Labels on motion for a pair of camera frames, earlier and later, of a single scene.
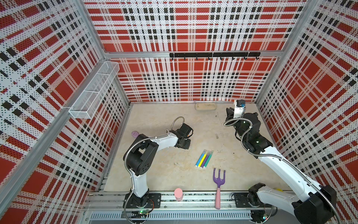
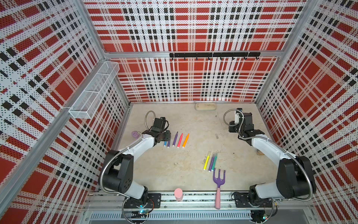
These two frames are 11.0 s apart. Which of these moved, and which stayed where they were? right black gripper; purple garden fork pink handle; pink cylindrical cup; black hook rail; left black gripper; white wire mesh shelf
Moved: left black gripper; right black gripper
Stayed: black hook rail; pink cylindrical cup; white wire mesh shelf; purple garden fork pink handle
